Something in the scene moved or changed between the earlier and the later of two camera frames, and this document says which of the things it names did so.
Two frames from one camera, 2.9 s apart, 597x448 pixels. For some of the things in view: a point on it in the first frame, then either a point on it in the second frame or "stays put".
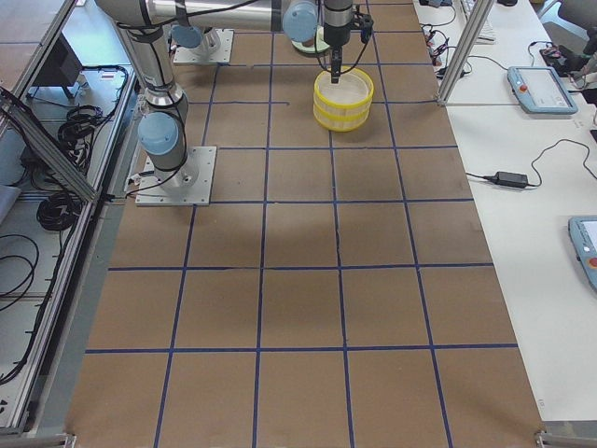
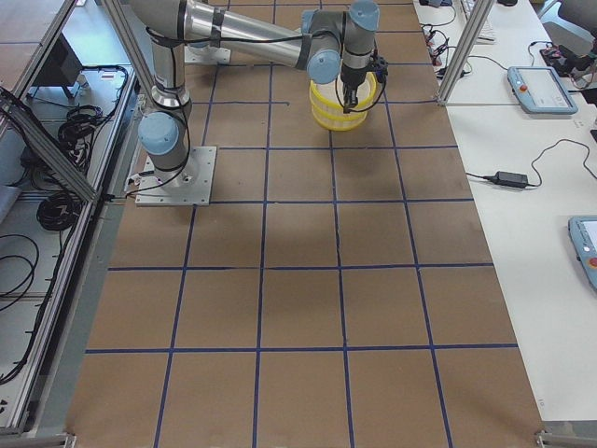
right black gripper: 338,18 to 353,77
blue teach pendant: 539,90 stays put
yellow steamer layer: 341,122 stays put
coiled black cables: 59,211 stays put
